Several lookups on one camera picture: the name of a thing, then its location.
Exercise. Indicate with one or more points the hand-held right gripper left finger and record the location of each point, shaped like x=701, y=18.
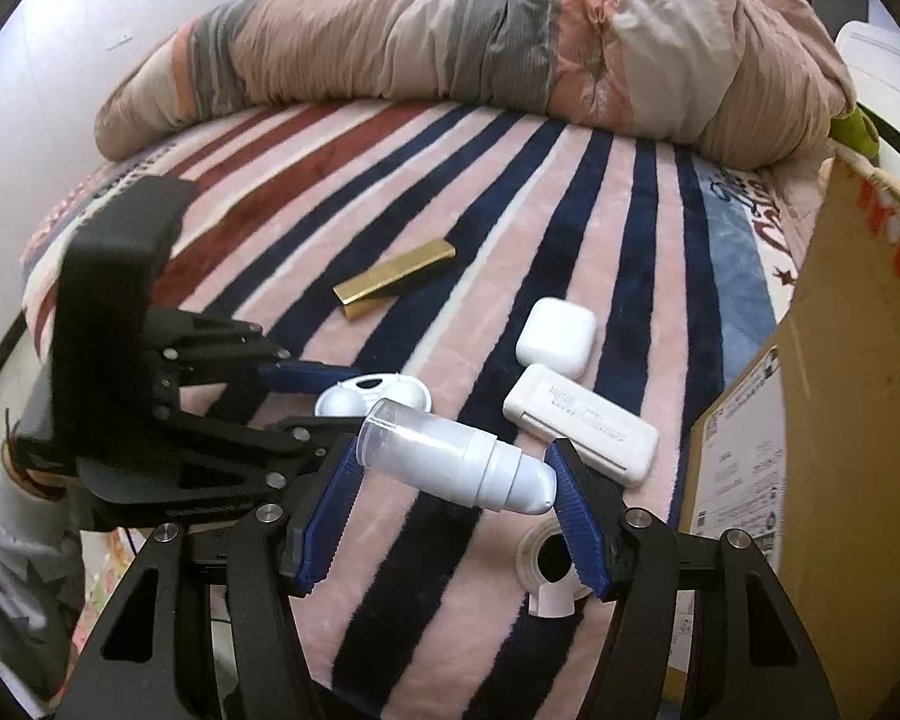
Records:
x=321, y=532

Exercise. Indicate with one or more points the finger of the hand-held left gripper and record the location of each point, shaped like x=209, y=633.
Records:
x=300, y=375
x=262, y=457

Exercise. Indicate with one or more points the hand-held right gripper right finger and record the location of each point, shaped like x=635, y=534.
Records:
x=579, y=521

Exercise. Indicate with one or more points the white contact lens case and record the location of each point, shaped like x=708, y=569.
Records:
x=379, y=396

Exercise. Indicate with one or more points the white pump bottle clear cap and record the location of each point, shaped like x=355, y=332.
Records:
x=457, y=459

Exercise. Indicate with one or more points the person's left forearm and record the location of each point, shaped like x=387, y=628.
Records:
x=15, y=562

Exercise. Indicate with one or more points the white tape roll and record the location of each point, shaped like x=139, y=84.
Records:
x=551, y=581

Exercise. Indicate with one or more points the white flat rectangular case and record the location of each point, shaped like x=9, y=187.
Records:
x=581, y=433

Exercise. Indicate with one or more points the gold rectangular box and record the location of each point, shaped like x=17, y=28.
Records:
x=394, y=279

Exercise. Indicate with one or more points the white earbuds case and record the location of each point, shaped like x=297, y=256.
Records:
x=556, y=337

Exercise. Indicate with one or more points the pale printed cloth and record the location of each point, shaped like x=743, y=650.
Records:
x=109, y=577

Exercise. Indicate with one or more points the striped blanket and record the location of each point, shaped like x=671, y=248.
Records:
x=495, y=240

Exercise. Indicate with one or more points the cardboard box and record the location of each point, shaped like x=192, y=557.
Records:
x=832, y=465

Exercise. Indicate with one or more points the rolled beige quilt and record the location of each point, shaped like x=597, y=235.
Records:
x=457, y=45

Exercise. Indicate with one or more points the green plush toy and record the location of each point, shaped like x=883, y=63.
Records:
x=856, y=131

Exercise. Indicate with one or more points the white appliance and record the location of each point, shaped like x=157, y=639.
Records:
x=881, y=67

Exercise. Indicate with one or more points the white wall socket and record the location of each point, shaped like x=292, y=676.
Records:
x=116, y=38

